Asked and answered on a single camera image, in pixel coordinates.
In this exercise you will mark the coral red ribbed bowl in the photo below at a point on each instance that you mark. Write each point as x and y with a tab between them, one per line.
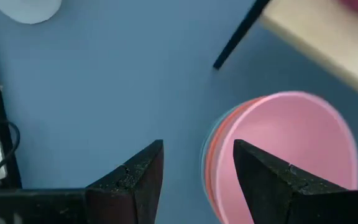
211	155

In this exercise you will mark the white round plant pot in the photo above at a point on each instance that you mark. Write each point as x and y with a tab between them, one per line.
26	9

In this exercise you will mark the wooden shelf board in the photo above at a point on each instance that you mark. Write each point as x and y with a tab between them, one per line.
322	40

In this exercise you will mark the blue ribbed bowl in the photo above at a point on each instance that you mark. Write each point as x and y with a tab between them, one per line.
203	152

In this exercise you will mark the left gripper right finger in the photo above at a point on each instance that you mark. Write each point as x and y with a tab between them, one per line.
269	186

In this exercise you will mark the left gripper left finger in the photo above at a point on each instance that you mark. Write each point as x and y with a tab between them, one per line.
129	193

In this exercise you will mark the black metal shelf frame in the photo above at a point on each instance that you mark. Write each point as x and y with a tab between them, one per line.
241	31

